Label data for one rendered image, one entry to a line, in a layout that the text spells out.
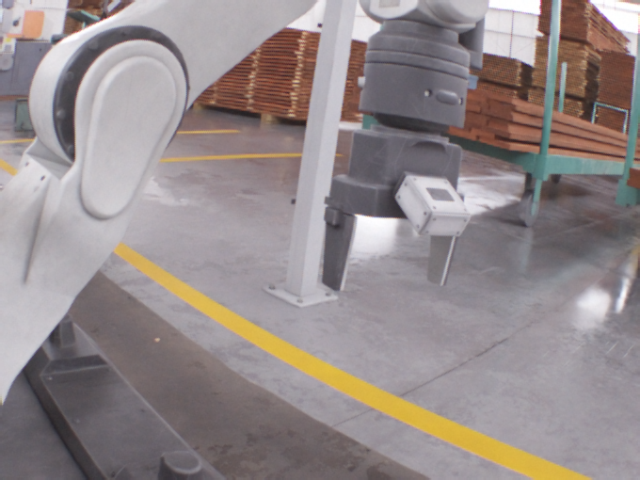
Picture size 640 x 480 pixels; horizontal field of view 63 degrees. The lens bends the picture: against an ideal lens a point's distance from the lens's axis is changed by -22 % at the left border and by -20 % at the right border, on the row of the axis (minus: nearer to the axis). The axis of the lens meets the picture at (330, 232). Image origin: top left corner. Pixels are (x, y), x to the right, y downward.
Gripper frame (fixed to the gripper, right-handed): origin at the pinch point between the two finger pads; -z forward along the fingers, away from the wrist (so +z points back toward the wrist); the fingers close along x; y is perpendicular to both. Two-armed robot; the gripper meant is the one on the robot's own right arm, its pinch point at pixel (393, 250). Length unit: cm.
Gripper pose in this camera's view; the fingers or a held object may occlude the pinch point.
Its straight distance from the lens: 53.2
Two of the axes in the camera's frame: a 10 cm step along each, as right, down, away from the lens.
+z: 1.3, -9.7, -1.9
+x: 8.6, 0.2, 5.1
